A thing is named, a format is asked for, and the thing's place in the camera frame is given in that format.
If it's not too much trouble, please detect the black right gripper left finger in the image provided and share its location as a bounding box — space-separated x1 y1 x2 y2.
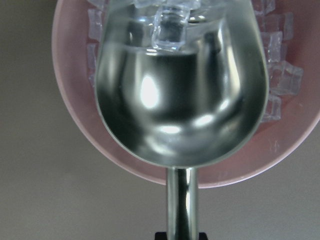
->
154 229 167 240

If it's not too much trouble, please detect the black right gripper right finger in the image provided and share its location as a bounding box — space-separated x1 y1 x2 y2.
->
198 229 208 240

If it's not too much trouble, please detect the metal ice scoop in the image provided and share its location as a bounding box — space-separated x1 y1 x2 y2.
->
95 0 269 240

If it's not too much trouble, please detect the ice cube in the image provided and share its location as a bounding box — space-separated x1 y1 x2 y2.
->
151 4 191 51

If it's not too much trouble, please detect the ice cubes pile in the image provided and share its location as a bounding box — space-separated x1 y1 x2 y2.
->
86 0 304 123

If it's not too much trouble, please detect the pink bowl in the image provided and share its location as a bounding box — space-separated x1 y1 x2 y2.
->
52 0 320 189

